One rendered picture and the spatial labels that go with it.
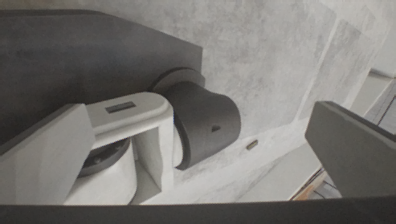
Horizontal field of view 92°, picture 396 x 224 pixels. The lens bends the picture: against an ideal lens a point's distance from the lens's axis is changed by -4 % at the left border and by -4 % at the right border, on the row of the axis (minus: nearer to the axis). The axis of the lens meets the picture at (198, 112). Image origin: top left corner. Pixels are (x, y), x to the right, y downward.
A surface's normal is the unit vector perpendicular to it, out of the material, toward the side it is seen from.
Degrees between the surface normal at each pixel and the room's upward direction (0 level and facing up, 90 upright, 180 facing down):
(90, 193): 20
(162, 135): 0
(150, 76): 0
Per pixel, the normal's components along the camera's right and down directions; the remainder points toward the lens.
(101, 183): 0.85, 0.31
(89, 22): 0.62, 0.43
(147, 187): 0.06, -0.86
